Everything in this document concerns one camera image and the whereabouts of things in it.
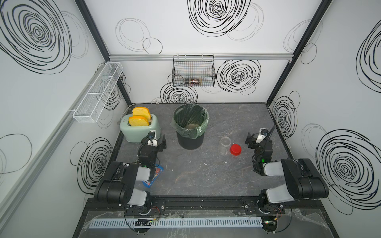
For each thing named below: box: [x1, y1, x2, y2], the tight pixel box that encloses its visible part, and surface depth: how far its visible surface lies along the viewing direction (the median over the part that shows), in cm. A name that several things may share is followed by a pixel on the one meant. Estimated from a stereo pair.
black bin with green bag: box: [171, 103, 210, 150], surface depth 89 cm
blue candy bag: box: [142, 165, 165, 189], surface depth 84 cm
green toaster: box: [120, 114, 162, 143], surface depth 91 cm
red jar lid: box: [229, 143, 242, 157], surface depth 95 cm
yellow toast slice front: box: [128, 115, 150, 126], surface depth 86 cm
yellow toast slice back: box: [131, 106, 152, 121], surface depth 89 cm
